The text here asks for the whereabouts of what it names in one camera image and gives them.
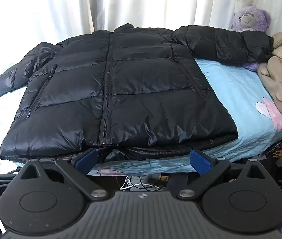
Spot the purple teddy bear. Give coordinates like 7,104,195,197
231,5,272,71

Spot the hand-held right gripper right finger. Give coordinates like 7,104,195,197
177,149,266,201

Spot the light blue printed bed sheet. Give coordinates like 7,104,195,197
0,57,282,177

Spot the black cable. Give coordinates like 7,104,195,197
130,179,167,192

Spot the cardboard box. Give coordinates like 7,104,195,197
264,138,282,160

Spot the white cable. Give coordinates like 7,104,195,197
119,175,141,192

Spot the black puffer jacket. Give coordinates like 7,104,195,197
0,24,275,166

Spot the white curtain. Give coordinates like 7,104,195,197
0,0,282,105

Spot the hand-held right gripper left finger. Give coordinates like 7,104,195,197
19,148,109,201

